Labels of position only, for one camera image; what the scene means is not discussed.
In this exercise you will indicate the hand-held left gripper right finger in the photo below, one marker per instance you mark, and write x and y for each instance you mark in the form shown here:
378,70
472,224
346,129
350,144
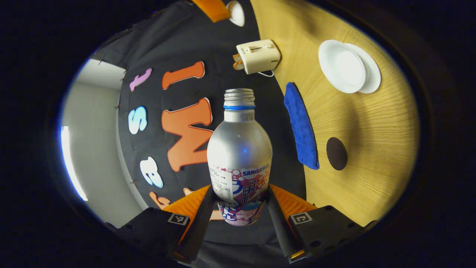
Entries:
277,223

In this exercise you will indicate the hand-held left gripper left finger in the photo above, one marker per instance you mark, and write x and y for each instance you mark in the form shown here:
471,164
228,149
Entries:
202,223

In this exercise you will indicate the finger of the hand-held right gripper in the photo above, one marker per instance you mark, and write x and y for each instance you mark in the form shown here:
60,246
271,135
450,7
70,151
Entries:
214,9

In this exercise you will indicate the silver water bottle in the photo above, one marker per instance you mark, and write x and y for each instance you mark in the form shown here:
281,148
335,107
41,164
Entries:
240,149

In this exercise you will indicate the dark round coaster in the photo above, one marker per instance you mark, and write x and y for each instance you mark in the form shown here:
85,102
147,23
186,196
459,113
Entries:
336,153

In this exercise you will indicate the white teacup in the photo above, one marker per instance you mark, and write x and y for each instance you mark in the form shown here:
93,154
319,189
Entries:
340,67

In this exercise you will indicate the toast slice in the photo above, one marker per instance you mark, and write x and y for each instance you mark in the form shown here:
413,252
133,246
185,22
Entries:
236,57
238,66

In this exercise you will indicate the white toaster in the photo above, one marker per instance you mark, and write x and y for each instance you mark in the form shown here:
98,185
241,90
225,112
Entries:
260,56

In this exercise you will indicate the blue towel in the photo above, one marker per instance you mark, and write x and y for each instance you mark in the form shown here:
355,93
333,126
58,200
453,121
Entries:
301,126

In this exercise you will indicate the white saucer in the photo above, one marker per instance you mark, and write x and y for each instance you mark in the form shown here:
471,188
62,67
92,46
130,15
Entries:
373,72

